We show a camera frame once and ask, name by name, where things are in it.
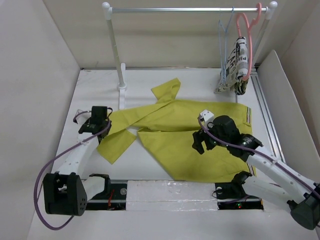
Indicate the pink plastic hanger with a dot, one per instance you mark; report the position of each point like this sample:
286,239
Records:
245,56

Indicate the light blue wire hanger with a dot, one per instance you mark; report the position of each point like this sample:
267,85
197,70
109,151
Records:
223,33

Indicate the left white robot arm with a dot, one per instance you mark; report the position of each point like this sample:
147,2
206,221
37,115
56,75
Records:
66,192

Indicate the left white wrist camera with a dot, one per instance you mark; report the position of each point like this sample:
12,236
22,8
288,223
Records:
81,116

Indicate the white clothes rack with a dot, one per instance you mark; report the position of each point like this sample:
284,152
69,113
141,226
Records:
250,15

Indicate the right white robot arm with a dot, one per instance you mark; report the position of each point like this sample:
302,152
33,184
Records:
291,191

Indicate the yellow trousers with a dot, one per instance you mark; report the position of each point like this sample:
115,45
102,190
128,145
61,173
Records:
166,129

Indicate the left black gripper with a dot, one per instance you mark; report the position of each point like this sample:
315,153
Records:
108,131

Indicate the aluminium side rail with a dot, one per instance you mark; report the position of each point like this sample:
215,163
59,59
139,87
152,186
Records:
273,139

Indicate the white foam block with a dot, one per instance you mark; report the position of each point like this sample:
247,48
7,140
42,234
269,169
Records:
169,195

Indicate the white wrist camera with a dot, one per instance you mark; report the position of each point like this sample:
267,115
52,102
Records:
81,116
206,116

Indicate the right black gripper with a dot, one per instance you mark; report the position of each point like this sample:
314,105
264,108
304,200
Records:
198,136

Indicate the newspaper print garment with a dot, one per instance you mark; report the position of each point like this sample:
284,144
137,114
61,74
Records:
235,69

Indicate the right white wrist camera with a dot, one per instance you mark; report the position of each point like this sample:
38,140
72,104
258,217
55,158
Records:
206,116

